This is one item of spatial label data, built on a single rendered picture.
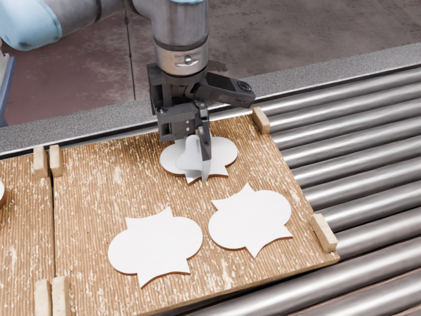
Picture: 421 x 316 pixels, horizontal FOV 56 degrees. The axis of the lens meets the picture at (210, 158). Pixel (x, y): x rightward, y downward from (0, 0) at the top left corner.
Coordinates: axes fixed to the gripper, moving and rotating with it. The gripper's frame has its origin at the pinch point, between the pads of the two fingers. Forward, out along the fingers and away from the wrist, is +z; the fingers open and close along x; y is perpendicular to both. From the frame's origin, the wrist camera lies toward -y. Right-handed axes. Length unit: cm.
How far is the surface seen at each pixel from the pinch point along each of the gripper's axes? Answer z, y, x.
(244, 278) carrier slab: 0.7, 0.1, 24.6
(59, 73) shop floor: 95, 45, -181
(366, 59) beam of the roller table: 3, -49, -23
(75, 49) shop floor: 95, 34, -207
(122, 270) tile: -0.3, 16.6, 19.0
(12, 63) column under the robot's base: 8, 37, -54
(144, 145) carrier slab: 0.8, 9.2, -6.3
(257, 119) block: -1.0, -13.2, -5.1
